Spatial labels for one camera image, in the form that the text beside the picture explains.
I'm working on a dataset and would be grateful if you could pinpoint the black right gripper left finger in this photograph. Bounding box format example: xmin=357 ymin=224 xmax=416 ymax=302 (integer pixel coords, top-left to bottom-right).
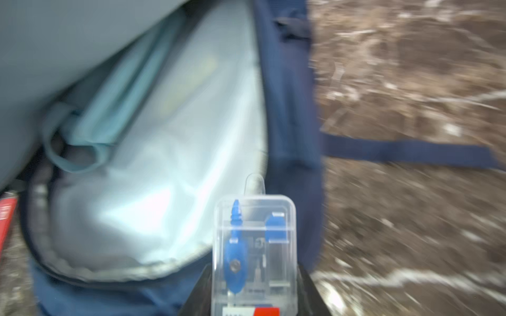
xmin=177 ymin=264 xmax=213 ymax=316

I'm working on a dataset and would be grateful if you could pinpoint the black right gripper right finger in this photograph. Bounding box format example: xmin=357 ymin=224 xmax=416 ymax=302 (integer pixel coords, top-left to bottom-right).
xmin=297 ymin=264 xmax=332 ymax=316

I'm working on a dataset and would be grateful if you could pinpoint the navy blue student backpack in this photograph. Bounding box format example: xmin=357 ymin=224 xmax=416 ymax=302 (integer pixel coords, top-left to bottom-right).
xmin=1 ymin=1 xmax=499 ymax=315

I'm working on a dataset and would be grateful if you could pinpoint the teal pencil pouch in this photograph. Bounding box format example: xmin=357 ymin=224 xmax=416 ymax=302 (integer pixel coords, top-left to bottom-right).
xmin=41 ymin=11 xmax=187 ymax=173

